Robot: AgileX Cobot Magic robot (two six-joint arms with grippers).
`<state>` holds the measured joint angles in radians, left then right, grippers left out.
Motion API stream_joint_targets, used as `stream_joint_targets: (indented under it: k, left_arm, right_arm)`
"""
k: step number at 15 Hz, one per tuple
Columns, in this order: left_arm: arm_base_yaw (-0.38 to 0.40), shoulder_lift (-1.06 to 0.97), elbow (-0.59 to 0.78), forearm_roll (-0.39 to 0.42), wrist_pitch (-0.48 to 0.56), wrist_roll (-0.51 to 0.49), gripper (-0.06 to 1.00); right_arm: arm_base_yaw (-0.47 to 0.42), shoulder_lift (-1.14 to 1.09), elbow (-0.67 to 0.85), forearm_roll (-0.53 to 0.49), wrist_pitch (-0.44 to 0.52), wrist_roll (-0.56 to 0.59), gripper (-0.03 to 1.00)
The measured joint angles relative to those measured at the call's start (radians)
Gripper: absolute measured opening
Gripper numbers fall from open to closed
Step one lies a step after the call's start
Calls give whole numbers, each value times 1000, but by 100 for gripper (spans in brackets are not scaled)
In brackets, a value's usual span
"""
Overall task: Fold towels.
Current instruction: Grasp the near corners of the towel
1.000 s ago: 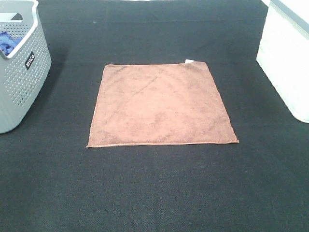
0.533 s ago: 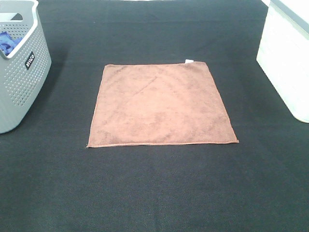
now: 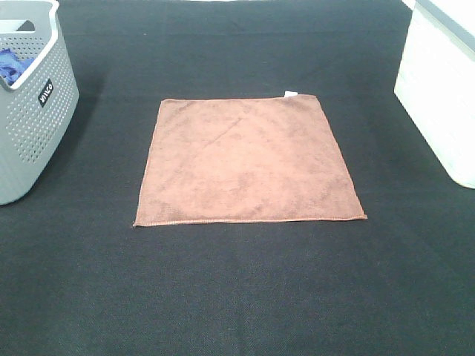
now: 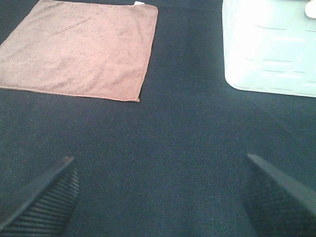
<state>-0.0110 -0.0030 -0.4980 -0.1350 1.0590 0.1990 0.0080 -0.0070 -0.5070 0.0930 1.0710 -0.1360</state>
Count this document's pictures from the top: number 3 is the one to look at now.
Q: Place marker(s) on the brown microfibre towel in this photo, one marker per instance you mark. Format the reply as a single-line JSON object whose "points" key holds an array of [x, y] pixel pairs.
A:
{"points": [[266, 160]]}

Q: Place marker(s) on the black table cover cloth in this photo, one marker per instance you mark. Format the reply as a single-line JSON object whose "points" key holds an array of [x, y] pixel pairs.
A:
{"points": [[77, 278]]}

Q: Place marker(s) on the white plastic basket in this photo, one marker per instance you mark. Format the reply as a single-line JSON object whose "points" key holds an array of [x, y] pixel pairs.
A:
{"points": [[435, 82]]}

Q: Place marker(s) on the blue cloth in basket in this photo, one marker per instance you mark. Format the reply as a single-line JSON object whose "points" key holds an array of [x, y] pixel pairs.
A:
{"points": [[12, 67]]}

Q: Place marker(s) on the grey perforated laundry basket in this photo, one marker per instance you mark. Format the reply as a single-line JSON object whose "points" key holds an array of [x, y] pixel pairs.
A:
{"points": [[37, 108]]}

